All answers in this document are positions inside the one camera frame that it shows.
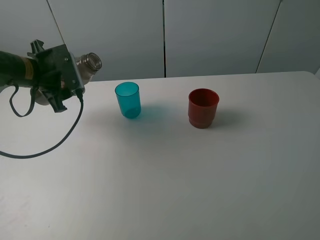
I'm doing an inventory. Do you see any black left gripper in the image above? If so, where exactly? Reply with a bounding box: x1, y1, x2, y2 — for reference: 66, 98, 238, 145
27, 39, 71, 113

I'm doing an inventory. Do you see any smoky transparent plastic bottle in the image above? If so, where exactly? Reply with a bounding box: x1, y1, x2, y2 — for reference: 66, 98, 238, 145
35, 52, 102, 106

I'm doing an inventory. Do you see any teal transparent plastic cup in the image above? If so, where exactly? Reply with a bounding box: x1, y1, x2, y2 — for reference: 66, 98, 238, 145
115, 82, 141, 119

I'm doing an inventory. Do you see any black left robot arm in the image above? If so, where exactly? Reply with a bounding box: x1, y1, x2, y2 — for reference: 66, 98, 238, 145
0, 40, 78, 96

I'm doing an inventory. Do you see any red plastic cup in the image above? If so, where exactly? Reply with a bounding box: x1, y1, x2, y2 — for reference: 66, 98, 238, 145
188, 88, 220, 129

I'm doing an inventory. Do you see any black camera cable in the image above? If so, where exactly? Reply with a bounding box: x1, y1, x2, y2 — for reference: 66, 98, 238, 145
0, 84, 85, 160

